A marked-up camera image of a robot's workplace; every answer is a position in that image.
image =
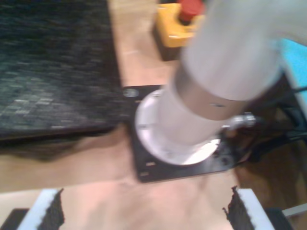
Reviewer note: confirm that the black bubble mat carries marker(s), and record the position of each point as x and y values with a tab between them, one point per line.
48	72

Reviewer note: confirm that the bright cyan sheet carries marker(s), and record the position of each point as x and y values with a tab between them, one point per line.
295	52

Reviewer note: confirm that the yellow emergency stop box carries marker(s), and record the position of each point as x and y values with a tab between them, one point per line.
172	24

